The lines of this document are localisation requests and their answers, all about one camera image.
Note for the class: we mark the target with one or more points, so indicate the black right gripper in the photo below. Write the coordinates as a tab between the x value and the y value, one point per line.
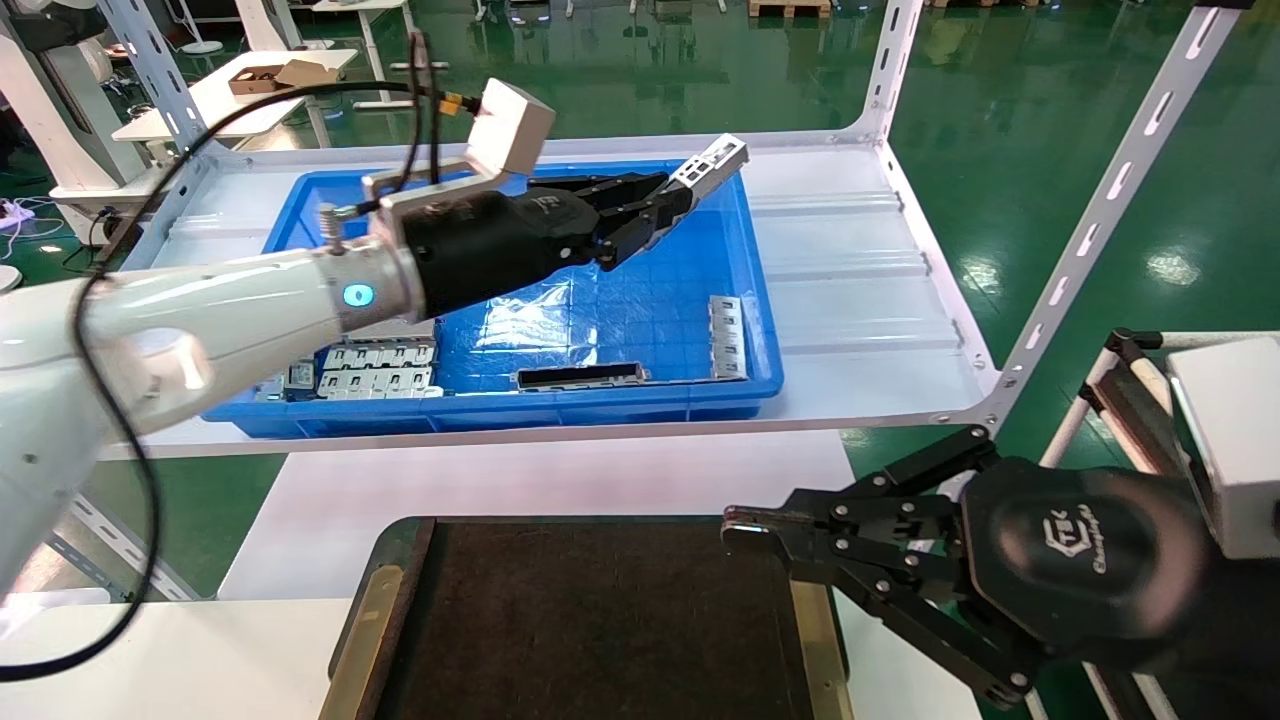
1090	560

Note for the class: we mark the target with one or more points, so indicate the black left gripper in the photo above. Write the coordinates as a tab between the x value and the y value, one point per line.
490	245

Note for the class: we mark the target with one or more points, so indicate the grey metal bracket square holes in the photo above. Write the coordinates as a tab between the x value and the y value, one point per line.
300	376
712	165

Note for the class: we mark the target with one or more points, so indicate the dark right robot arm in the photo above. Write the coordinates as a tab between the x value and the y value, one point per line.
1240	630

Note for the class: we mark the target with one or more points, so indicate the black container tray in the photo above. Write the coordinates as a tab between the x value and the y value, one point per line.
600	620

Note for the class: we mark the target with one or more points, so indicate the small silver metal part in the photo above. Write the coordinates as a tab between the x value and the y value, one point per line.
270	390

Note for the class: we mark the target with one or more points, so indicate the blue plastic bin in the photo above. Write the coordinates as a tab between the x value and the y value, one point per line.
650	310

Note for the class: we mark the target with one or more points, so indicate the clear plastic film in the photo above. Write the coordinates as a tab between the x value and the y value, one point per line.
525	325

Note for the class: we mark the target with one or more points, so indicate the white slotted metal shelf rack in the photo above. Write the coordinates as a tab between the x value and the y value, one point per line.
850	300

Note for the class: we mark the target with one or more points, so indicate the grey long metal cover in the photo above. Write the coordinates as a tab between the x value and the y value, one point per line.
425	334

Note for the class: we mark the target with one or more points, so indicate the wooden pallet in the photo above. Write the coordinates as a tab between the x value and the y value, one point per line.
790	8

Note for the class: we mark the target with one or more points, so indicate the white tube stand black clamps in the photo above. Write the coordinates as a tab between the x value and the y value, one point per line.
1120	400

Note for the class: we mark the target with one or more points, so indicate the white desk with T-legs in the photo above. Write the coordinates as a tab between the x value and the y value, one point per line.
375	50

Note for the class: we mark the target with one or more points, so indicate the brown cardboard box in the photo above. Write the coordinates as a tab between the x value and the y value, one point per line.
262	77

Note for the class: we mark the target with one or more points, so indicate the white table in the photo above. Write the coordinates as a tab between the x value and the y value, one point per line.
240	115

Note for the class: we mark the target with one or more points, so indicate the white machine base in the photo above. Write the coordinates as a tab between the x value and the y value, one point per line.
70	120

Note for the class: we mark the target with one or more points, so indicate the white power strip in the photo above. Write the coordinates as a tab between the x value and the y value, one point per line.
15	215

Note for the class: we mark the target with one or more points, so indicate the dark long metal frame part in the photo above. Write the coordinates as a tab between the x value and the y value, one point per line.
580	377

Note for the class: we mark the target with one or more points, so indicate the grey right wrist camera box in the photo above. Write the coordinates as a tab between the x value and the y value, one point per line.
1235	440

